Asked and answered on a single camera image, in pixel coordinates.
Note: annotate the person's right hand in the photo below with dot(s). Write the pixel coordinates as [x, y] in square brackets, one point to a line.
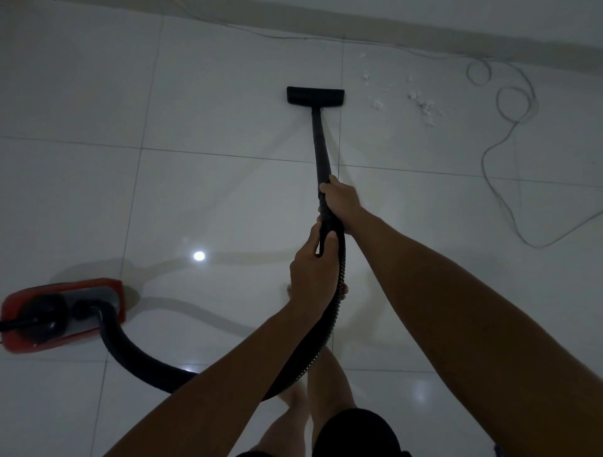
[344, 202]

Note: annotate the person's left hand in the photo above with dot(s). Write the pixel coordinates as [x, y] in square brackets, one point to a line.
[313, 278]

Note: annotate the red and black vacuum cleaner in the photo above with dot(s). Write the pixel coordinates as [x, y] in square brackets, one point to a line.
[136, 362]

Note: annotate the person's right forearm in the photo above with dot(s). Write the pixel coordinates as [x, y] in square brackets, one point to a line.
[480, 339]

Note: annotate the person's left forearm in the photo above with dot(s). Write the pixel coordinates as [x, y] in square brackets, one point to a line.
[212, 391]

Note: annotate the person's right leg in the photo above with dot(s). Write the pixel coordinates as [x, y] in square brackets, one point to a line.
[330, 391]

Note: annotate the person's leg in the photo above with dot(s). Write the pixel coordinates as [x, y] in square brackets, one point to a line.
[330, 391]
[285, 428]

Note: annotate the person's left leg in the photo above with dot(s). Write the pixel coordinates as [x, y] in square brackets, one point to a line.
[285, 428]

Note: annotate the scattered white paper scraps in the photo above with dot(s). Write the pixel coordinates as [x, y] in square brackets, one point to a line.
[426, 107]

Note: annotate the black shorts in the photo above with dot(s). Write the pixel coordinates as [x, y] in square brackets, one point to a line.
[358, 435]

